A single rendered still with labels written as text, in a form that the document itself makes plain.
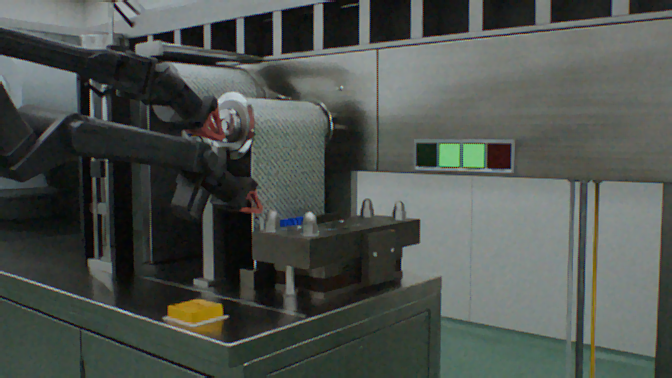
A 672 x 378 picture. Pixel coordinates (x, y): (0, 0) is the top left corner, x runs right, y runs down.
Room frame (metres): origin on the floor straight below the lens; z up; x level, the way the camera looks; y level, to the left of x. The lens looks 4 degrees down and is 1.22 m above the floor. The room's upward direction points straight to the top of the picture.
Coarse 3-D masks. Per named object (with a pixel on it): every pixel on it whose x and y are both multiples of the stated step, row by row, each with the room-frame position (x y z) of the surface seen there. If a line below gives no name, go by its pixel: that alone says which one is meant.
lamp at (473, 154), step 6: (468, 144) 1.37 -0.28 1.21; (474, 144) 1.36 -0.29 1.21; (480, 144) 1.35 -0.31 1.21; (468, 150) 1.37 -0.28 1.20; (474, 150) 1.36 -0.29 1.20; (480, 150) 1.35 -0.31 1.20; (468, 156) 1.37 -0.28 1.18; (474, 156) 1.36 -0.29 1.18; (480, 156) 1.35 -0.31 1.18; (468, 162) 1.37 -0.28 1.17; (474, 162) 1.36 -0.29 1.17; (480, 162) 1.35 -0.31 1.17
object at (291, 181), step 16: (256, 160) 1.35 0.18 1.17; (272, 160) 1.39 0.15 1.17; (288, 160) 1.43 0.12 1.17; (304, 160) 1.47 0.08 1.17; (320, 160) 1.51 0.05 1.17; (256, 176) 1.35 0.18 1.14; (272, 176) 1.39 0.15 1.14; (288, 176) 1.43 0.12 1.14; (304, 176) 1.47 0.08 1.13; (320, 176) 1.51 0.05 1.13; (272, 192) 1.39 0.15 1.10; (288, 192) 1.43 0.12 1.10; (304, 192) 1.47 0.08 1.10; (320, 192) 1.51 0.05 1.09; (256, 208) 1.35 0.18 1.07; (272, 208) 1.39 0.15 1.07; (288, 208) 1.43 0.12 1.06; (304, 208) 1.47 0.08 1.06; (320, 208) 1.51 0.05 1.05; (256, 224) 1.35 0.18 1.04
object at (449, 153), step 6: (444, 144) 1.41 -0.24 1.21; (450, 144) 1.40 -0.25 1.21; (456, 144) 1.39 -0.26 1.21; (444, 150) 1.41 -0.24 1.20; (450, 150) 1.40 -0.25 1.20; (456, 150) 1.39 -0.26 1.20; (444, 156) 1.41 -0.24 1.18; (450, 156) 1.40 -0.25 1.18; (456, 156) 1.39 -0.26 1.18; (444, 162) 1.41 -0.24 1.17; (450, 162) 1.40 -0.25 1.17; (456, 162) 1.39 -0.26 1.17
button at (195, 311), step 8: (176, 304) 1.10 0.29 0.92; (184, 304) 1.10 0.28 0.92; (192, 304) 1.10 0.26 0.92; (200, 304) 1.10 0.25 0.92; (208, 304) 1.10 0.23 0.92; (216, 304) 1.10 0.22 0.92; (168, 312) 1.09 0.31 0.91; (176, 312) 1.08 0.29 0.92; (184, 312) 1.06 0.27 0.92; (192, 312) 1.05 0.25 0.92; (200, 312) 1.06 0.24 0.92; (208, 312) 1.08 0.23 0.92; (216, 312) 1.09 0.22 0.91; (184, 320) 1.06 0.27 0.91; (192, 320) 1.05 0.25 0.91; (200, 320) 1.06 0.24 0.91
